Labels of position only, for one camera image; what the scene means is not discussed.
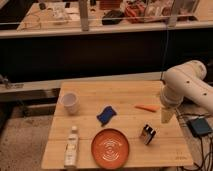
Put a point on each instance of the orange carrot piece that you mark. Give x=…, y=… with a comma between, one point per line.
x=151, y=108

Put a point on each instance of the orange cloth bundle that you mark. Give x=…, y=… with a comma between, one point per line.
x=135, y=13

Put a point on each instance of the orange round plate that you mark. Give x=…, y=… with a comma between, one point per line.
x=110, y=149

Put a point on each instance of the black bag on bench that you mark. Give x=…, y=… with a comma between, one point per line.
x=112, y=17

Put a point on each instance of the blue sponge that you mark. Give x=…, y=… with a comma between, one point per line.
x=105, y=116

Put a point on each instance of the beige wooden end tool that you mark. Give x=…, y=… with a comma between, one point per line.
x=166, y=114

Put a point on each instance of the grey metal post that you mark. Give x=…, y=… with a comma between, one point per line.
x=174, y=13
x=83, y=9

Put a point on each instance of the white plastic bottle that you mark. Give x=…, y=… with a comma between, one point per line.
x=70, y=160

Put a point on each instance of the grey metal post right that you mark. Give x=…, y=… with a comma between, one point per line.
x=174, y=13

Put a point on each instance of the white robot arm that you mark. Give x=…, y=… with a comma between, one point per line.
x=185, y=81

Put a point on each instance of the black and white eraser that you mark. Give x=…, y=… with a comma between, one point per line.
x=147, y=134

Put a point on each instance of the white paper cup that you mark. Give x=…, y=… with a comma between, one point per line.
x=70, y=102

